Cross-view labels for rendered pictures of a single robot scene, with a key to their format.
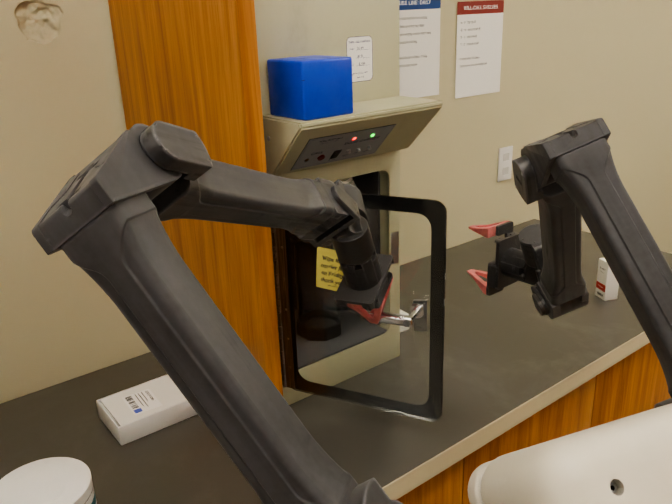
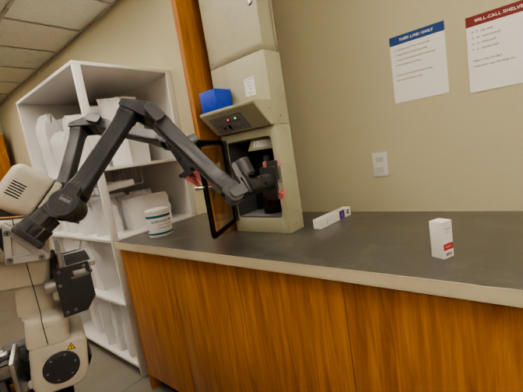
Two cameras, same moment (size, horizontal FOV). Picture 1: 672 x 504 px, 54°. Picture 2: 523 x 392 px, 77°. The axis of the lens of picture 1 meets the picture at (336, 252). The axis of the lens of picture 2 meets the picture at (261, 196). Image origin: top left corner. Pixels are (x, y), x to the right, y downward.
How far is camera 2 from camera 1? 1.77 m
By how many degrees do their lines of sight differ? 76
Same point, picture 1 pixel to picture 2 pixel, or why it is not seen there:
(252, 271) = not seen: hidden behind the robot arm
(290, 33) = (223, 83)
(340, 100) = (212, 105)
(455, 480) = (233, 280)
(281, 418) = (64, 166)
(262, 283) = not seen: hidden behind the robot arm
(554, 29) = not seen: outside the picture
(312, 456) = (63, 174)
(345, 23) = (241, 73)
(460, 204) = (489, 179)
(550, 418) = (296, 291)
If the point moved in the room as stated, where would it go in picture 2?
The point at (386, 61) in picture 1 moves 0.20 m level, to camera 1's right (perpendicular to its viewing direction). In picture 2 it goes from (261, 85) to (275, 71)
